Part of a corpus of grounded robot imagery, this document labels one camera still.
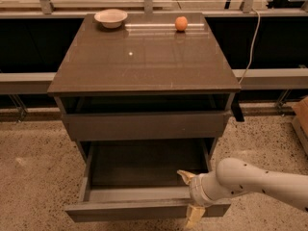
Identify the metal railing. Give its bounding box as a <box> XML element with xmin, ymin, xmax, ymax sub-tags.
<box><xmin>0</xmin><ymin>0</ymin><xmax>308</xmax><ymax>95</ymax></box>

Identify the white bowl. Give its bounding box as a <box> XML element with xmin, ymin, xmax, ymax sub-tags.
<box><xmin>94</xmin><ymin>9</ymin><xmax>128</xmax><ymax>29</ymax></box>

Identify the white cable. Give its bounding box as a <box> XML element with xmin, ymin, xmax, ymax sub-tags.
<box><xmin>238</xmin><ymin>7</ymin><xmax>262</xmax><ymax>85</ymax></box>

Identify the grey glossy drawer cabinet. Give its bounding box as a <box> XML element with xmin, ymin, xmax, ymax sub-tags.
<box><xmin>48</xmin><ymin>13</ymin><xmax>241</xmax><ymax>156</ymax></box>

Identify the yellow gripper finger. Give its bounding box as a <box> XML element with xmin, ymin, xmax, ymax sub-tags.
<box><xmin>185</xmin><ymin>204</ymin><xmax>205</xmax><ymax>229</ymax></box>
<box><xmin>177</xmin><ymin>169</ymin><xmax>195</xmax><ymax>185</ymax></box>

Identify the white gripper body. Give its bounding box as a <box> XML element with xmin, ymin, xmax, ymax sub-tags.
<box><xmin>189</xmin><ymin>171</ymin><xmax>224</xmax><ymax>207</ymax></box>

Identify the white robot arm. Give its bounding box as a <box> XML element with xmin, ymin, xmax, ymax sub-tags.
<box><xmin>177</xmin><ymin>158</ymin><xmax>308</xmax><ymax>229</ymax></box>

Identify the grey top drawer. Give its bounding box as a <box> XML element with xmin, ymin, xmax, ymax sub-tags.
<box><xmin>63</xmin><ymin>112</ymin><xmax>231</xmax><ymax>141</ymax></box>

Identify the grey drawer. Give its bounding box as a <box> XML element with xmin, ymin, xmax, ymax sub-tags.
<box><xmin>63</xmin><ymin>112</ymin><xmax>231</xmax><ymax>141</ymax></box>
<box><xmin>64</xmin><ymin>138</ymin><xmax>231</xmax><ymax>223</ymax></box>

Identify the orange fruit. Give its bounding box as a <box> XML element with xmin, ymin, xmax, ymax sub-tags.
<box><xmin>175</xmin><ymin>16</ymin><xmax>188</xmax><ymax>32</ymax></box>

